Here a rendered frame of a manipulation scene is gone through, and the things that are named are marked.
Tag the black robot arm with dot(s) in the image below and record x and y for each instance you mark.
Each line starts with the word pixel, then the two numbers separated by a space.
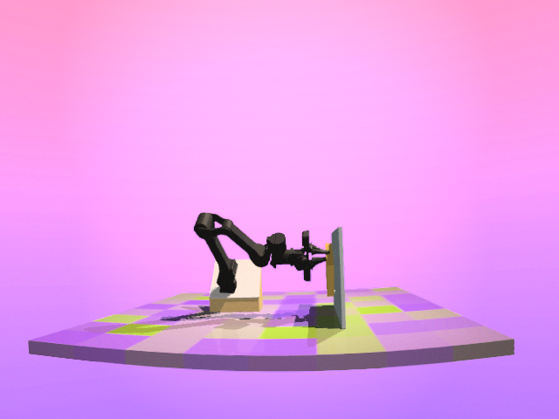
pixel 259 254

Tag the gold picture frame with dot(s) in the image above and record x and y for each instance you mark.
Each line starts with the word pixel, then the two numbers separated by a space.
pixel 330 272

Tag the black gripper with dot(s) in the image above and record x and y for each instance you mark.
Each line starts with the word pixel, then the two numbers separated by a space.
pixel 308 248

